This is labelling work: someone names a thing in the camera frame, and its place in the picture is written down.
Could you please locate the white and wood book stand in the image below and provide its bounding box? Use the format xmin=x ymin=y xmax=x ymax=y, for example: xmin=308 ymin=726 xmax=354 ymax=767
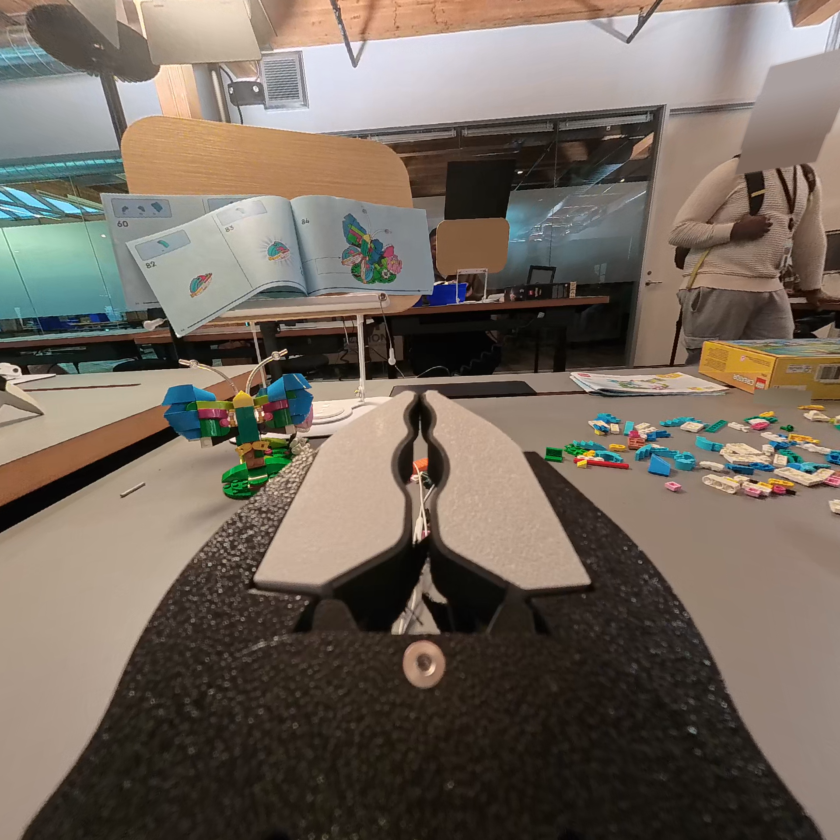
xmin=120 ymin=116 xmax=425 ymax=439

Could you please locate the stack of closed instruction booklets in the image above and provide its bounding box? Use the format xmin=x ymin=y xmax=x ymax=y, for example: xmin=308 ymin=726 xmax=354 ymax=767
xmin=569 ymin=370 xmax=731 ymax=399

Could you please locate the open pale blue instruction booklet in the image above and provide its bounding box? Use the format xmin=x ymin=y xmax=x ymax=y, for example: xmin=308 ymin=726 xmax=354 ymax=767
xmin=100 ymin=193 xmax=436 ymax=340

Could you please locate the wall air vent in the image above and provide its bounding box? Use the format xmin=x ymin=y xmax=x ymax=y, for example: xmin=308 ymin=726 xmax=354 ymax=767
xmin=259 ymin=50 xmax=310 ymax=112

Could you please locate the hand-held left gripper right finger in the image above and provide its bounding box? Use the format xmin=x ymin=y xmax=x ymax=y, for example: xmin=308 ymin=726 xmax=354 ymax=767
xmin=422 ymin=390 xmax=593 ymax=635

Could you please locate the white door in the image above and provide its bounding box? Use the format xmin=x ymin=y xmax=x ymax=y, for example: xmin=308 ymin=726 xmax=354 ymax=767
xmin=633 ymin=108 xmax=691 ymax=369

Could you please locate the black flat desk mat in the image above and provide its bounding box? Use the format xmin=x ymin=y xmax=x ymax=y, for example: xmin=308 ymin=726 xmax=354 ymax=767
xmin=388 ymin=378 xmax=538 ymax=400

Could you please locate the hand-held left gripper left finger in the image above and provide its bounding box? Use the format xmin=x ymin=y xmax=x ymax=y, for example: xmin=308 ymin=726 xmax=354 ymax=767
xmin=252 ymin=390 xmax=431 ymax=634

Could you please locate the yellow lego set box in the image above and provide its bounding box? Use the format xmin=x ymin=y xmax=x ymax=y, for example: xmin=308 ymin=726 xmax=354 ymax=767
xmin=697 ymin=337 xmax=840 ymax=402

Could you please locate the row of black boxes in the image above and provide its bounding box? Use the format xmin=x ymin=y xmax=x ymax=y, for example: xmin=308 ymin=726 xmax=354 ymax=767
xmin=504 ymin=280 xmax=579 ymax=302

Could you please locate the pile of lego pieces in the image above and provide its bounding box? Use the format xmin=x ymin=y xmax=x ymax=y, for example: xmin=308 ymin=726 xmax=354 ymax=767
xmin=545 ymin=403 xmax=840 ymax=515

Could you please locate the lego butterfly model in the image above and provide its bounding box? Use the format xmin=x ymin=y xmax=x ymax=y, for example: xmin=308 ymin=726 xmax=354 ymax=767
xmin=161 ymin=350 xmax=315 ymax=501

